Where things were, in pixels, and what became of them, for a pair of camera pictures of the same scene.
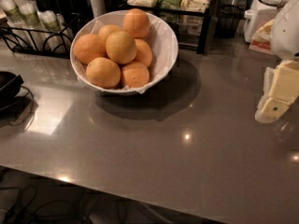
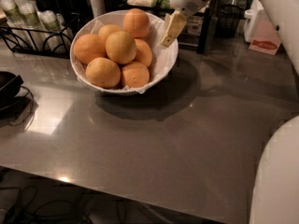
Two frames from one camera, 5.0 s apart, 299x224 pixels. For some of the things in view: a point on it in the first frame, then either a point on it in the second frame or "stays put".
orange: x=135 y=75 stays put
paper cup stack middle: x=32 y=24 stays put
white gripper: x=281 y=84 → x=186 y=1
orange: x=136 y=22 stays put
